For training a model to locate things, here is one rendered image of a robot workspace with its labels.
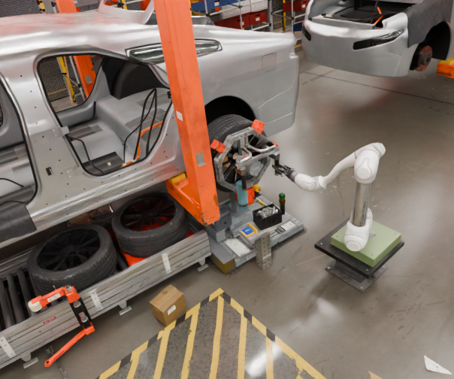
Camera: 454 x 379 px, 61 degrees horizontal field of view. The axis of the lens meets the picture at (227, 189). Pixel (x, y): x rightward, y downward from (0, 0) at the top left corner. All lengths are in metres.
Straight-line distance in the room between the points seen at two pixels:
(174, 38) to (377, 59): 3.27
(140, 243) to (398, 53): 3.74
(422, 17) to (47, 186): 4.39
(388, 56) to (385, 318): 3.21
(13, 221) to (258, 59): 2.35
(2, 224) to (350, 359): 2.61
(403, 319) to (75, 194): 2.64
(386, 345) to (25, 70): 3.07
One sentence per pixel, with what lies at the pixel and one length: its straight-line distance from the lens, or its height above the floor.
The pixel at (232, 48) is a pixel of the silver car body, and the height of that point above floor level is 1.67.
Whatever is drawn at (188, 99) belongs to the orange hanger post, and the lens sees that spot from 2.63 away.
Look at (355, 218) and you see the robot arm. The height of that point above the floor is 0.73.
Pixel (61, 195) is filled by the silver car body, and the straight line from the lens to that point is 3.17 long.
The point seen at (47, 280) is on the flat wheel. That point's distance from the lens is 3.22.
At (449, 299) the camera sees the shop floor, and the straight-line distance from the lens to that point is 3.48.
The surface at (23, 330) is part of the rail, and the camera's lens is 3.20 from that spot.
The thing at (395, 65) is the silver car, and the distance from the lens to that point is 5.35.
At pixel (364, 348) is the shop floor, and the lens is 3.05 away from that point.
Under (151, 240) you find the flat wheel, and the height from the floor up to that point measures 0.46.
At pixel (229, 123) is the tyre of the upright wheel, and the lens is 3.21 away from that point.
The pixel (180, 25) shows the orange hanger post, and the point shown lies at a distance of 2.52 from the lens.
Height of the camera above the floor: 2.50
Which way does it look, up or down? 34 degrees down
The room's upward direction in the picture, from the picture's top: 7 degrees counter-clockwise
